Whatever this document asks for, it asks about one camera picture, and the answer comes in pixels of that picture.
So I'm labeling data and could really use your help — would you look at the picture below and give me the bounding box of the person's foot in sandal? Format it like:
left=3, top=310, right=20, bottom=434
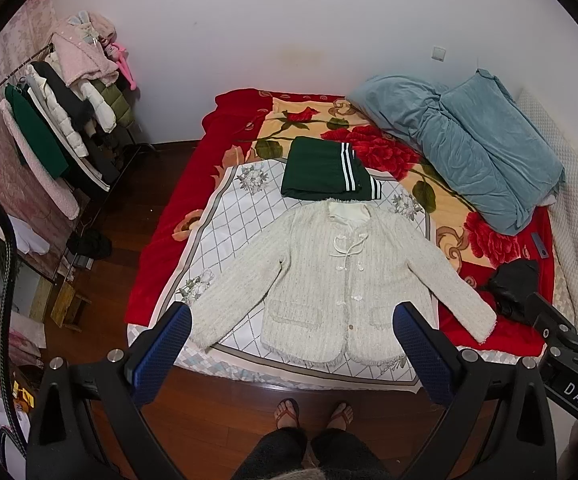
left=327, top=401, right=354, bottom=431
left=274, top=398, right=300, bottom=429

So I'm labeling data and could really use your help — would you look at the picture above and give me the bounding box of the small wooden stool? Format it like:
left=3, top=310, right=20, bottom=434
left=50, top=281, right=91, bottom=333

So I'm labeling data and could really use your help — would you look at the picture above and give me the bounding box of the white quilted pillow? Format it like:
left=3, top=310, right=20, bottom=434
left=517, top=90, right=578, bottom=333

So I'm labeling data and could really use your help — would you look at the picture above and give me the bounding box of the white diamond pattern sheet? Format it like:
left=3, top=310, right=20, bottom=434
left=150, top=159, right=420, bottom=392

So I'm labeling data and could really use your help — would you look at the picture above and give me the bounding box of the folded dark green garment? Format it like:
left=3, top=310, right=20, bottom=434
left=280, top=136, right=382, bottom=200

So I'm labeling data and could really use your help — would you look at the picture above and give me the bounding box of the person's left foot in sandal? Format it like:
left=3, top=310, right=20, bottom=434
left=274, top=398, right=300, bottom=429

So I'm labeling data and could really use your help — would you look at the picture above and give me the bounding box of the dark green hanging garment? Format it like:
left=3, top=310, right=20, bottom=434
left=5, top=84, right=69, bottom=179

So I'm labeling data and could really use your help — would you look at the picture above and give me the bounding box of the blue grey duvet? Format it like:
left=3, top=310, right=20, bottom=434
left=347, top=70, right=566, bottom=235

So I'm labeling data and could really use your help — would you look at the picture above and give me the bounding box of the person's right foot in sandal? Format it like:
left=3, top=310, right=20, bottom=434
left=327, top=401, right=354, bottom=431

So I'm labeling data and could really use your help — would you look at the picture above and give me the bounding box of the white wall switch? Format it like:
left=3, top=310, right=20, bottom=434
left=431, top=47, right=446, bottom=62

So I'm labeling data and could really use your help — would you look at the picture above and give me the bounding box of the white tweed jacket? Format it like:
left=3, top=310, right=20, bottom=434
left=190, top=200, right=496, bottom=365

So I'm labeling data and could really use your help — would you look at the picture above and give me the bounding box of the blue phone on bed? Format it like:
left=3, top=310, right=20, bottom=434
left=531, top=232, right=549, bottom=259

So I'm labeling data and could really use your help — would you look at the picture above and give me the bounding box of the clothes rack with garments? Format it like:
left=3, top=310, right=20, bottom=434
left=0, top=26, right=138, bottom=220

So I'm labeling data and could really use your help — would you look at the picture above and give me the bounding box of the black cloth bundle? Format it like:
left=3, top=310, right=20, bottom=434
left=485, top=259, right=539, bottom=325

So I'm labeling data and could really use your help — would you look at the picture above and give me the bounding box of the pink hanging garment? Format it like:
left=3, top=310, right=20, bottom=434
left=50, top=11, right=119, bottom=87

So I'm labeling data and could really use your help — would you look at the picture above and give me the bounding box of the red floral blanket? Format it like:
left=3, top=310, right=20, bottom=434
left=124, top=90, right=544, bottom=356

